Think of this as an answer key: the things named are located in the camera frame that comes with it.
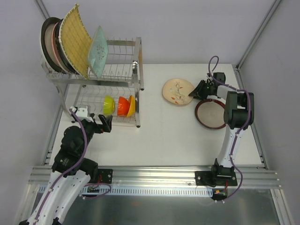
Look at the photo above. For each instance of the white slotted cable duct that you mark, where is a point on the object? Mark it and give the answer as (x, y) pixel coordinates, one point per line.
(150, 191)

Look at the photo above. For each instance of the teal square plate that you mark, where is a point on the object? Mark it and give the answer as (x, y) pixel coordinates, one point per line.
(98, 53)

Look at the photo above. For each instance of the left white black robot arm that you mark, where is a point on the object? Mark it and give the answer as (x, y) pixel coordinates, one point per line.
(71, 171)

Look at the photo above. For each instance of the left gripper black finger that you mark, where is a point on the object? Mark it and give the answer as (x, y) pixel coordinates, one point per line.
(106, 121)
(91, 117)

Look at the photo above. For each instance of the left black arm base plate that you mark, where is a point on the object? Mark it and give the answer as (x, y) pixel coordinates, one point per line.
(104, 176)

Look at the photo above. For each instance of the red orange bowl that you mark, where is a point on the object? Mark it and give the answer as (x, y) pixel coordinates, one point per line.
(123, 106)

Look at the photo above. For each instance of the lime green bowl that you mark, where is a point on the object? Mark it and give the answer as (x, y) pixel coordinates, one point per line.
(108, 105)

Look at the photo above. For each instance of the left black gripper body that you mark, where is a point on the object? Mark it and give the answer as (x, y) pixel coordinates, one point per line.
(99, 124)

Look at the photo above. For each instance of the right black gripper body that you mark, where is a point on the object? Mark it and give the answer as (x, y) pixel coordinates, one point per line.
(204, 88)

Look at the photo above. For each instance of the cream plate with metallic rim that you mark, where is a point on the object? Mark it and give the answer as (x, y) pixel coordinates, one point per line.
(46, 42)

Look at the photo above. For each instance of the cream plate dark patterned rim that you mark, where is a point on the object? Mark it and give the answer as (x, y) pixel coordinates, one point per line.
(65, 62)

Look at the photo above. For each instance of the beige oval floral plate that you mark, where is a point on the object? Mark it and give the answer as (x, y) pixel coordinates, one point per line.
(177, 91)

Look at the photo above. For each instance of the aluminium mounting rail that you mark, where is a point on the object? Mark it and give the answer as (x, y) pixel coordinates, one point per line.
(184, 176)

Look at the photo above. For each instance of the yellow orange bowl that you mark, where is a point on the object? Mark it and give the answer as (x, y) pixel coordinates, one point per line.
(131, 109)

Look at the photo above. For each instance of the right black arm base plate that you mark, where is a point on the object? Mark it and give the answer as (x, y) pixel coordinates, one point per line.
(207, 178)

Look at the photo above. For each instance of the yellow woven bamboo mat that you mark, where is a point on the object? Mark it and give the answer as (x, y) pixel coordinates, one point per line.
(75, 41)

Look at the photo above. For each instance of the cream plate with red rim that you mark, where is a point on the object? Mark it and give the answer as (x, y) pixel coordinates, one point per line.
(210, 114)

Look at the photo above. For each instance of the pink and cream floral plate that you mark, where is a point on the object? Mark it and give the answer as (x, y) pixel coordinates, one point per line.
(56, 53)

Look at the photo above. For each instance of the steel two-tier dish rack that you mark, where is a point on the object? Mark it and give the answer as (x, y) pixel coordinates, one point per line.
(122, 77)

